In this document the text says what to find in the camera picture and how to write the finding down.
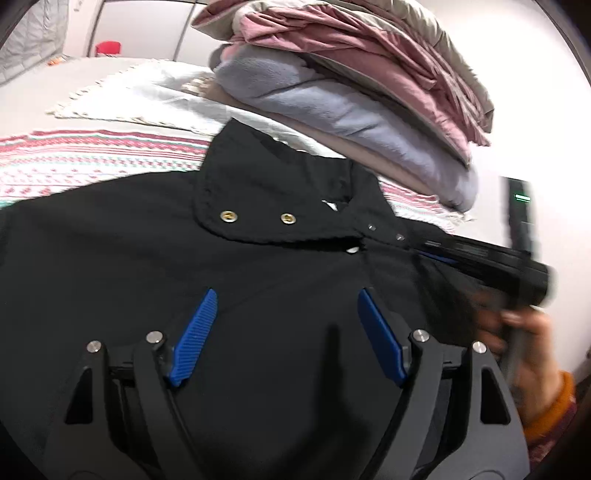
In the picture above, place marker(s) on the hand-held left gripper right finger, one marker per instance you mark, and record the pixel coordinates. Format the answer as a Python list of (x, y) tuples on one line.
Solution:
[(381, 332)]

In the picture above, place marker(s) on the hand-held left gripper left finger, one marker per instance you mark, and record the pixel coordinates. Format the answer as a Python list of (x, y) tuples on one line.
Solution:
[(194, 332)]

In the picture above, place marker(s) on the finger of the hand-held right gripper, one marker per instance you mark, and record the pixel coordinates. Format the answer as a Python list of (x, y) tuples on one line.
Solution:
[(466, 256)]

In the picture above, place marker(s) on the black jacket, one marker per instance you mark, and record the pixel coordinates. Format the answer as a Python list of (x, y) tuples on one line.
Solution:
[(258, 277)]

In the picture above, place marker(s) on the person's right forearm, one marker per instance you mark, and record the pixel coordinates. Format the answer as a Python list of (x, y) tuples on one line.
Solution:
[(551, 410)]

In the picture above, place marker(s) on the person's right hand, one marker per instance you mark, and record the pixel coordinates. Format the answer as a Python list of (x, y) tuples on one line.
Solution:
[(535, 355)]

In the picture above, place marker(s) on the lavender fleece blanket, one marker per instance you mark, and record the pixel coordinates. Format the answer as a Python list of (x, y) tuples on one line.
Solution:
[(341, 110)]

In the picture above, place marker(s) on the red green patterned blanket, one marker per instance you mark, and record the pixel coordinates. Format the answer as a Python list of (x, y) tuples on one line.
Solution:
[(83, 161)]

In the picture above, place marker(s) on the white fringed cloth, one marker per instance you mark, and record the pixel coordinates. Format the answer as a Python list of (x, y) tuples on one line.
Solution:
[(138, 92)]

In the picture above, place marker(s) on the small red object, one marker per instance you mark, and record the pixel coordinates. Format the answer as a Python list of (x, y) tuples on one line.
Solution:
[(108, 48)]

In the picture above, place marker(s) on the white wardrobe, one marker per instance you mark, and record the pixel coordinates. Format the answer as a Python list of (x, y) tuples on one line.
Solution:
[(147, 27)]

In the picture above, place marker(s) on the grey quilted cover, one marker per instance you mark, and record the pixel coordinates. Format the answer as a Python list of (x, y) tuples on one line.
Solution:
[(32, 41)]

